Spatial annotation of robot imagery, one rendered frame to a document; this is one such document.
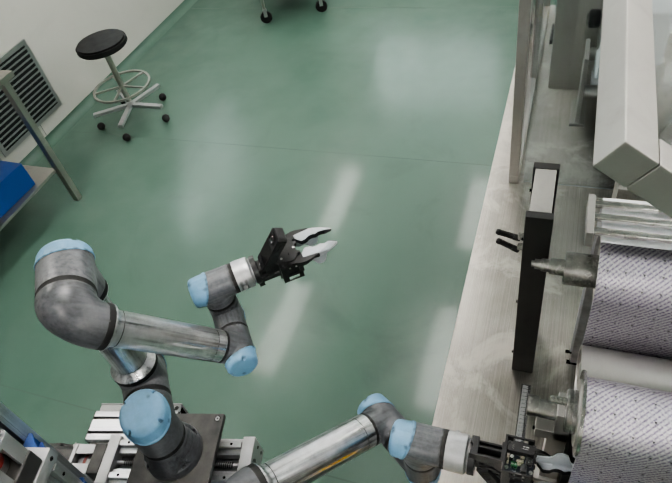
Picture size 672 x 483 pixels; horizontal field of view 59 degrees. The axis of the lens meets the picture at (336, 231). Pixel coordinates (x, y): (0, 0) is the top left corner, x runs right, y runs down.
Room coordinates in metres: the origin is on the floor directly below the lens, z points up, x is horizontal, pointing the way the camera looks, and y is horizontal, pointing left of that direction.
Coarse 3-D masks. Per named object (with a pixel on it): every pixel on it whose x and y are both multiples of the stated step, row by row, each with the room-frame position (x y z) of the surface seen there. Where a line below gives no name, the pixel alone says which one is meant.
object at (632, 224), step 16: (592, 208) 0.71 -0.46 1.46; (608, 208) 0.71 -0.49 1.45; (624, 208) 0.70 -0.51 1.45; (640, 208) 0.68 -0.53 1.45; (656, 208) 0.67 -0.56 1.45; (592, 224) 0.67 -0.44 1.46; (608, 224) 0.68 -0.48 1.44; (624, 224) 0.67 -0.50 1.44; (640, 224) 0.65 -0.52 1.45; (656, 224) 0.64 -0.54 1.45; (608, 240) 0.64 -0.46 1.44; (624, 240) 0.64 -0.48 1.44; (640, 240) 0.62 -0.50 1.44; (656, 240) 0.61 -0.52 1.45
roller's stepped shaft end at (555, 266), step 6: (552, 258) 0.70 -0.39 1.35; (534, 264) 0.70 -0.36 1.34; (540, 264) 0.70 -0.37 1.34; (546, 264) 0.69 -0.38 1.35; (552, 264) 0.69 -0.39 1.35; (558, 264) 0.68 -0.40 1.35; (564, 264) 0.68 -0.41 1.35; (540, 270) 0.69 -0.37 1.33; (546, 270) 0.69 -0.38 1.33; (552, 270) 0.68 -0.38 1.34; (558, 270) 0.68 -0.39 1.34
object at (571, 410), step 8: (568, 392) 0.46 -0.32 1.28; (576, 392) 0.46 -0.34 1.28; (568, 400) 0.45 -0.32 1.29; (576, 400) 0.45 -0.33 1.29; (568, 408) 0.44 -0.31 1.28; (576, 408) 0.43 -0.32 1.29; (568, 416) 0.43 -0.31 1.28; (576, 416) 0.42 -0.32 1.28; (568, 424) 0.42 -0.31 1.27; (568, 432) 0.41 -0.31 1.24
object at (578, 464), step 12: (576, 468) 0.38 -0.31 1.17; (588, 468) 0.37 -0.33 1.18; (600, 468) 0.36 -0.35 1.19; (612, 468) 0.36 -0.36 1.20; (576, 480) 0.38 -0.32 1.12; (588, 480) 0.37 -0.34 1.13; (600, 480) 0.36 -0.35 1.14; (612, 480) 0.35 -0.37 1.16; (624, 480) 0.34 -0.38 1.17; (636, 480) 0.34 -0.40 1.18; (648, 480) 0.33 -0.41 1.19; (660, 480) 0.32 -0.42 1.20
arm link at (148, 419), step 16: (128, 400) 0.81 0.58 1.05; (144, 400) 0.80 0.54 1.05; (160, 400) 0.79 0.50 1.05; (128, 416) 0.77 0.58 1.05; (144, 416) 0.76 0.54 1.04; (160, 416) 0.75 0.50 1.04; (176, 416) 0.79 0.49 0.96; (128, 432) 0.73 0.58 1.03; (144, 432) 0.72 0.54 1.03; (160, 432) 0.73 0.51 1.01; (176, 432) 0.75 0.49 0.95; (144, 448) 0.72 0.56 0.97; (160, 448) 0.72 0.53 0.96
